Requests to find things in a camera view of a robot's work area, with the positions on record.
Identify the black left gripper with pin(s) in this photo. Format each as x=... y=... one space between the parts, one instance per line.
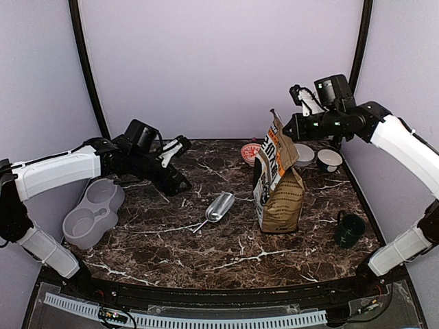
x=170 y=188

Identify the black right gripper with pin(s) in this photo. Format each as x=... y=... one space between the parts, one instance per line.
x=300 y=133

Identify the silver metal scoop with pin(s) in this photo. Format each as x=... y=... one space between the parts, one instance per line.
x=217 y=209

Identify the brown pet food bag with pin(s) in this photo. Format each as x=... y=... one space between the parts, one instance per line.
x=277 y=188

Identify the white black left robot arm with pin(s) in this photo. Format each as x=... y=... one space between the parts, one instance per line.
x=127 y=154

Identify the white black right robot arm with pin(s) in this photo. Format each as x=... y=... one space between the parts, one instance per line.
x=332 y=111

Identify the translucent double pet bowl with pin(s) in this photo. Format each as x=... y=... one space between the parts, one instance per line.
x=96 y=214

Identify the white ceramic bowl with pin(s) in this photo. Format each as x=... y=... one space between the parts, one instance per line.
x=306 y=155

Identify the red patterned bowl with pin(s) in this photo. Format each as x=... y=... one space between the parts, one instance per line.
x=249 y=153

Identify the dark rimmed white bowl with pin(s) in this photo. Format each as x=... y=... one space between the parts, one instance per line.
x=328 y=160

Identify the dark green mug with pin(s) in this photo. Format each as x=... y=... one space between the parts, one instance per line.
x=350 y=228

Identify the black corner frame post right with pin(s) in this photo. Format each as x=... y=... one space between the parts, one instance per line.
x=360 y=48

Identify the black corner frame post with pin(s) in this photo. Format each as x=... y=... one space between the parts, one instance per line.
x=360 y=48
x=78 y=31

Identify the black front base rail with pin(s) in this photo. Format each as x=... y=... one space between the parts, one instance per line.
x=137 y=297

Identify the white cable duct strip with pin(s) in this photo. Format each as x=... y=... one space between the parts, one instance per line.
x=168 y=317

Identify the black corner frame post left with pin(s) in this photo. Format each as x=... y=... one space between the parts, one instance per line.
x=78 y=31

